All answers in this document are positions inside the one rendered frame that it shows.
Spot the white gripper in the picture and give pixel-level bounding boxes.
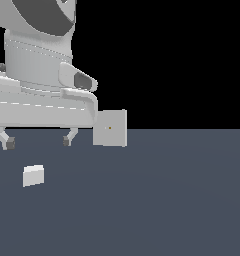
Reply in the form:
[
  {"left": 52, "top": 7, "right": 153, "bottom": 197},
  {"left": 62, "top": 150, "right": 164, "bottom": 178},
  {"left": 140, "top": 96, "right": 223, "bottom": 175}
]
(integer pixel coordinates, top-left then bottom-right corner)
[{"left": 0, "top": 75, "right": 99, "bottom": 151}]

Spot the white charger block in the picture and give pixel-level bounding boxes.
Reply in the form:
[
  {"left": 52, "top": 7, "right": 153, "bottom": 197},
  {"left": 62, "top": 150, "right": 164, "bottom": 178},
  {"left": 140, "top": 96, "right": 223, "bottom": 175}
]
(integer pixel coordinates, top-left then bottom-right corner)
[{"left": 22, "top": 164, "right": 45, "bottom": 188}]

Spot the grey square wall socket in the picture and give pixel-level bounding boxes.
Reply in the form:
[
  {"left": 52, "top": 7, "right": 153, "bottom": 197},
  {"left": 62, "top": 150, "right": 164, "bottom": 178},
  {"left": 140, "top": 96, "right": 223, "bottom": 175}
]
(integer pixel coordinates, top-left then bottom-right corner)
[{"left": 92, "top": 109, "right": 128, "bottom": 148}]

